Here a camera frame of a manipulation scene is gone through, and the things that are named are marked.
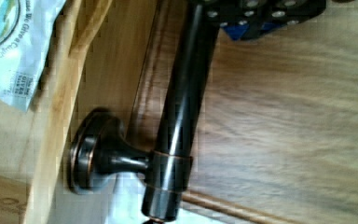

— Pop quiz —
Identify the black gripper finger with screws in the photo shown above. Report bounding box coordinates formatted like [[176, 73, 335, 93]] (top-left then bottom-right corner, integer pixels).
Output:
[[188, 0, 327, 41]]

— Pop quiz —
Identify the wooden drawer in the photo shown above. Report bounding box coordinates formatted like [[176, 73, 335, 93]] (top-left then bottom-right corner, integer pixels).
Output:
[[0, 0, 358, 224]]

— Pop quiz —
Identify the white snack packet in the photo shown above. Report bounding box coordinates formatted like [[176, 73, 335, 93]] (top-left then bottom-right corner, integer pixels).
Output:
[[0, 0, 66, 111]]

